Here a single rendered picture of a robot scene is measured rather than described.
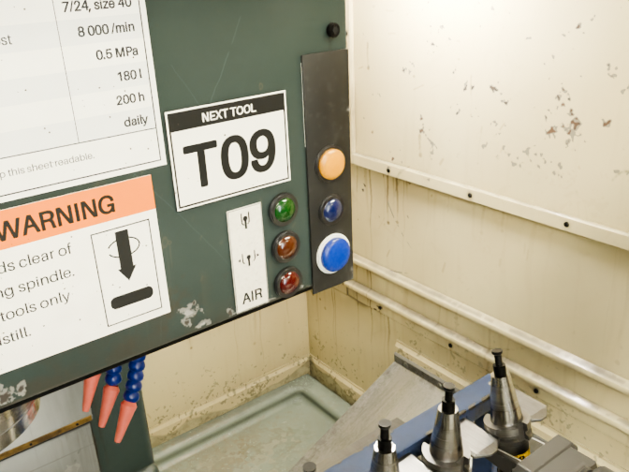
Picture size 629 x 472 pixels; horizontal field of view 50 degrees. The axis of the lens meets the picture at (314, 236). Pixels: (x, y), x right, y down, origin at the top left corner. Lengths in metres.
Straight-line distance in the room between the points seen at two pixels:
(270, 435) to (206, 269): 1.49
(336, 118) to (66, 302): 0.24
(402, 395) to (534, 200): 0.63
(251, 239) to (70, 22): 0.20
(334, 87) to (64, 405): 0.89
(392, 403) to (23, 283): 1.33
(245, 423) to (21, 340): 1.58
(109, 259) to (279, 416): 1.60
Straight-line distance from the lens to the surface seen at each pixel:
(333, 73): 0.53
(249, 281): 0.53
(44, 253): 0.45
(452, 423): 0.89
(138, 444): 1.45
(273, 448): 1.93
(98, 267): 0.47
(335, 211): 0.55
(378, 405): 1.70
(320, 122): 0.53
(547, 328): 1.40
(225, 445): 1.96
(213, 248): 0.50
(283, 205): 0.52
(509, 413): 0.97
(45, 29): 0.43
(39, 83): 0.43
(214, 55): 0.47
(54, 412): 1.28
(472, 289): 1.49
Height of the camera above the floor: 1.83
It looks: 23 degrees down
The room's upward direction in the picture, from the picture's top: 3 degrees counter-clockwise
